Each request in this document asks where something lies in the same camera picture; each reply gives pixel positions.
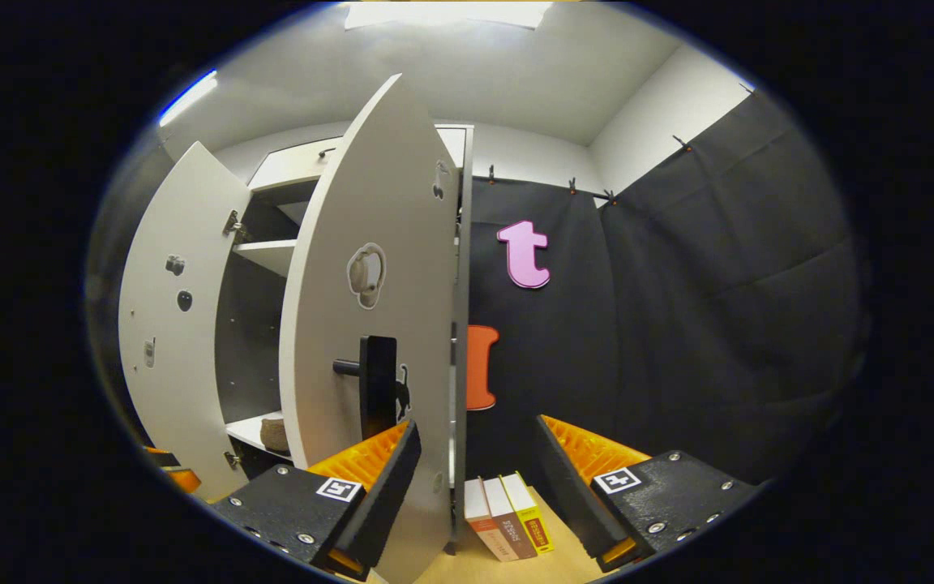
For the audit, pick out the brown book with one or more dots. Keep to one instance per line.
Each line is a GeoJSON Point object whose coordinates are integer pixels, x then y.
{"type": "Point", "coordinates": [509, 519]}

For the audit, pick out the white shoe cabinet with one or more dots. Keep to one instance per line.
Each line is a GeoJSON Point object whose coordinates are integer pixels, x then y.
{"type": "Point", "coordinates": [268, 251]}

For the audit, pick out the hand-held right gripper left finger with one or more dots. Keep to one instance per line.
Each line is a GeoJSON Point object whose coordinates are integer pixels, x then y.
{"type": "Point", "coordinates": [382, 495]}

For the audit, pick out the yellow book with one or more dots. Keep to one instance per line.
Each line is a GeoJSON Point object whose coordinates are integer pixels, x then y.
{"type": "Point", "coordinates": [533, 519]}

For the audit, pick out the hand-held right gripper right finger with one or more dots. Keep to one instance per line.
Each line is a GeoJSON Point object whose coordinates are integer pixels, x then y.
{"type": "Point", "coordinates": [568, 487]}

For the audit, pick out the ceiling light panel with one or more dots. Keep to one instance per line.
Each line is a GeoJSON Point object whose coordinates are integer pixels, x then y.
{"type": "Point", "coordinates": [447, 12]}
{"type": "Point", "coordinates": [188, 97]}

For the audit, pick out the orange and white book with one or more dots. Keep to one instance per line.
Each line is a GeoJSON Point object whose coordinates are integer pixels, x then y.
{"type": "Point", "coordinates": [485, 527]}

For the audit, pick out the black backdrop cloth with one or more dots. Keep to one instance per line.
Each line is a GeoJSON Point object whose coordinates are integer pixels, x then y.
{"type": "Point", "coordinates": [718, 308]}

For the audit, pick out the white cabinet door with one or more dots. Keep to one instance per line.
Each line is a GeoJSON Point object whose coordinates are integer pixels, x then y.
{"type": "Point", "coordinates": [337, 203]}
{"type": "Point", "coordinates": [183, 381]}

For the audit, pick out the brown suede shoe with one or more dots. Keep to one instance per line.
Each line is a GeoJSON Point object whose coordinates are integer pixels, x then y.
{"type": "Point", "coordinates": [275, 434]}

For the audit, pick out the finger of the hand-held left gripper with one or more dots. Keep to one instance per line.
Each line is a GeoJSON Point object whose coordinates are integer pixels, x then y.
{"type": "Point", "coordinates": [165, 459]}
{"type": "Point", "coordinates": [183, 480]}

